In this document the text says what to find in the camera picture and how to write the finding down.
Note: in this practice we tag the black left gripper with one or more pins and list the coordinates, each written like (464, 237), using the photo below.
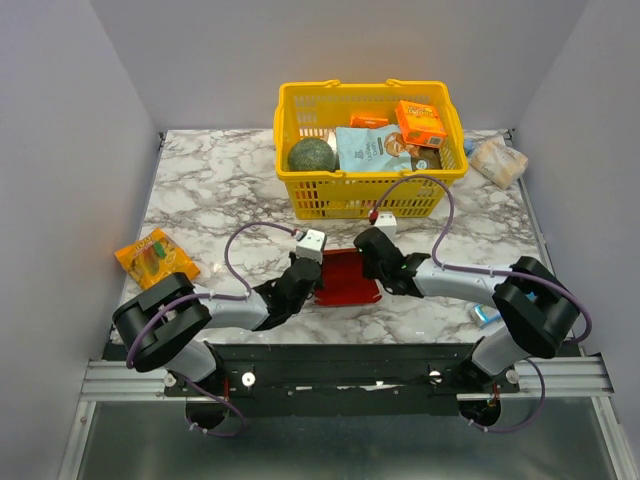
(318, 284)

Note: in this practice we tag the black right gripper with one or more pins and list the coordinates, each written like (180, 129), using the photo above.
(369, 248)

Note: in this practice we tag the red paper box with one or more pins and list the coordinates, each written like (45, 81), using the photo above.
(343, 281)

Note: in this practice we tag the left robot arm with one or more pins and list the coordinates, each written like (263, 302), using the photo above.
(158, 327)

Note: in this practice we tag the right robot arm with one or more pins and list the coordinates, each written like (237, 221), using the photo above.
(535, 308)

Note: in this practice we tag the large orange snack box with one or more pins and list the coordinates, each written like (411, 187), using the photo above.
(420, 124)

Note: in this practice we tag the small orange flat box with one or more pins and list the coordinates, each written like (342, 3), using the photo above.
(367, 121)

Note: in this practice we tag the light blue chips bag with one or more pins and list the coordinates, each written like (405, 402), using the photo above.
(362, 150)

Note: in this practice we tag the blue small packet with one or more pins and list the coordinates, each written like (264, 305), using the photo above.
(483, 315)

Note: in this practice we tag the yellow plastic shopping basket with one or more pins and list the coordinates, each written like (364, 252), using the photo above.
(312, 109)

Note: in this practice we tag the green round melon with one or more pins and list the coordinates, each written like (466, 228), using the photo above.
(311, 154)

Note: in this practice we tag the orange gummy candy bag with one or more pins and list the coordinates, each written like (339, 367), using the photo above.
(154, 257)

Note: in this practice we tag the blue item behind basket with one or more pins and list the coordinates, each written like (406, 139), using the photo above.
(468, 146)

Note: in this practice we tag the beige tissue packet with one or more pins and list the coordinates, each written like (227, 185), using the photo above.
(498, 162)

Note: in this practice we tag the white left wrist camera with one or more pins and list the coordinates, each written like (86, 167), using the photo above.
(310, 244)

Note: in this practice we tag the black mounting base plate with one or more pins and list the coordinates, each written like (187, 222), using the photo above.
(337, 381)

